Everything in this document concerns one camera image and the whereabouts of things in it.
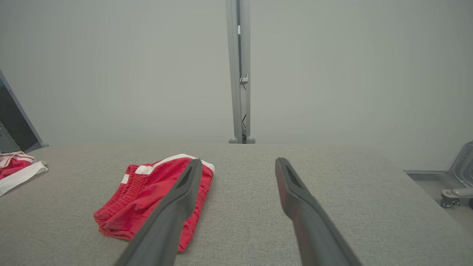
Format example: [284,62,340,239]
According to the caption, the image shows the red t-shirt with white sleeves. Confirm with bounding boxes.
[0,151,49,197]

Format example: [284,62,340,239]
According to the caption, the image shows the red shorts with white stripe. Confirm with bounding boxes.
[93,154,215,253]

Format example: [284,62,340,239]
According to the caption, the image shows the grey metal frame with caster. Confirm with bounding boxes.
[439,141,473,209]

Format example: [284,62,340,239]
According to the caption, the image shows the grey double partition post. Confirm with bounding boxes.
[225,0,256,144]

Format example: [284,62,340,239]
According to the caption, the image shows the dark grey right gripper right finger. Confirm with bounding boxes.
[275,158,362,266]

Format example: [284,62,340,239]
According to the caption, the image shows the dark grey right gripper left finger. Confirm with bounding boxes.
[115,159,203,266]

